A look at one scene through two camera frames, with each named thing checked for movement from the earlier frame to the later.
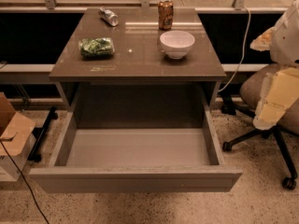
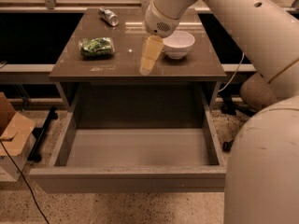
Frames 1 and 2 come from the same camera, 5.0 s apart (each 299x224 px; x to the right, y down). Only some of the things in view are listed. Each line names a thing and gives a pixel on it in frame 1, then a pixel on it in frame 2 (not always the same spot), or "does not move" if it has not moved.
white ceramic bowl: x=177 y=43 does not move
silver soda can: x=107 y=16 does not move
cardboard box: x=16 y=135 does not move
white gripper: x=286 y=42 -> x=158 y=22
